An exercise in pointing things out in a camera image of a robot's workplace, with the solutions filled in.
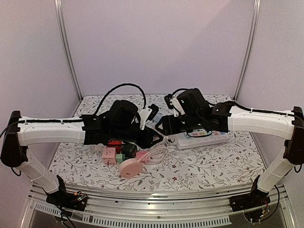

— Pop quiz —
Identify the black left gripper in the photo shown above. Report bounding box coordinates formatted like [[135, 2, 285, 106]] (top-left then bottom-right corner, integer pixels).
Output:
[[111, 124, 163, 149]]

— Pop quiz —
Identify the pink plug adapter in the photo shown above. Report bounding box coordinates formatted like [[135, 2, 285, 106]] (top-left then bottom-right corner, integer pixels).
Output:
[[135, 151, 150, 163]]

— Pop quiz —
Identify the dark green cube socket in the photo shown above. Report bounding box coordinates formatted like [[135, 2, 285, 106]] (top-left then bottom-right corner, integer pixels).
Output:
[[121, 144, 138, 159]]

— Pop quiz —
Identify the white colourful power strip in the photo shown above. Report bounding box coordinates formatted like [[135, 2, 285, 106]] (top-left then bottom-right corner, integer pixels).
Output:
[[175, 130, 229, 149]]

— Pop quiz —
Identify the green beige socket adapter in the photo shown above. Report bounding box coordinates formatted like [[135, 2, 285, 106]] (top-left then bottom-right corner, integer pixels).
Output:
[[115, 153, 126, 163]]

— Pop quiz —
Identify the pink round cable reel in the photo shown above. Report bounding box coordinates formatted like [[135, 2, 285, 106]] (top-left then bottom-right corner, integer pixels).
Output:
[[119, 158, 143, 178]]

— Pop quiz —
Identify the red cube socket adapter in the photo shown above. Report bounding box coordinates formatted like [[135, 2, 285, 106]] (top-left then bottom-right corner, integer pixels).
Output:
[[107, 141, 123, 147]]

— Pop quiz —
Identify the light pink cube socket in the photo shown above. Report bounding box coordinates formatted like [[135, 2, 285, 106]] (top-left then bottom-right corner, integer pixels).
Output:
[[102, 147, 117, 165]]

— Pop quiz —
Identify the blue power strip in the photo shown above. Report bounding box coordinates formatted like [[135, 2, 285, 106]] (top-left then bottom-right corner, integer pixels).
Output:
[[152, 113, 163, 123]]

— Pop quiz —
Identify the white plug block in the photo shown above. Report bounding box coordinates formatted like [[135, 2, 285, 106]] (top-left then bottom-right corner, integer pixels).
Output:
[[164, 136, 177, 146]]

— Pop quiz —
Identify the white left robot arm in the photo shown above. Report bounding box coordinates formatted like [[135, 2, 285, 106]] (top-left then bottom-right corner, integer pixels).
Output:
[[0, 100, 163, 206]]

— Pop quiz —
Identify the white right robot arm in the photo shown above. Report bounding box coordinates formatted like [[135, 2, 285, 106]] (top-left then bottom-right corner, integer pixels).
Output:
[[155, 88, 304, 207]]

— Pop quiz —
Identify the floral table cloth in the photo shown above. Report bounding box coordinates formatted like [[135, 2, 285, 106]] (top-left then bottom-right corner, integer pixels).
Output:
[[46, 94, 266, 192]]

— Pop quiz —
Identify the aluminium front rail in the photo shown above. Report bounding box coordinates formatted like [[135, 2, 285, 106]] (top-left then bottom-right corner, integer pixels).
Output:
[[21, 184, 297, 228]]

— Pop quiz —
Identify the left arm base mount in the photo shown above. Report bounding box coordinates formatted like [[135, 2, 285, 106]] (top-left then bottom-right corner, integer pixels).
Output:
[[46, 175, 88, 211]]

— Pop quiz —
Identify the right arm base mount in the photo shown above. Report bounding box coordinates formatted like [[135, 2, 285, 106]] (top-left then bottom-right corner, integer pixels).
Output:
[[229, 175, 270, 212]]

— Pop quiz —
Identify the right aluminium corner post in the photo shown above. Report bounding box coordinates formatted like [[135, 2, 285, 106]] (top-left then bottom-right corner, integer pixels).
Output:
[[233, 0, 261, 101]]

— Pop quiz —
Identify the aluminium corner post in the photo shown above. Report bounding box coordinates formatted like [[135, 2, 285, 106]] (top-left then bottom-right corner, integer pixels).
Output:
[[233, 0, 261, 101], [53, 0, 83, 101]]

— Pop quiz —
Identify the left aluminium corner post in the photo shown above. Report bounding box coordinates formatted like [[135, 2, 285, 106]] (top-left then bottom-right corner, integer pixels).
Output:
[[53, 0, 83, 101]]

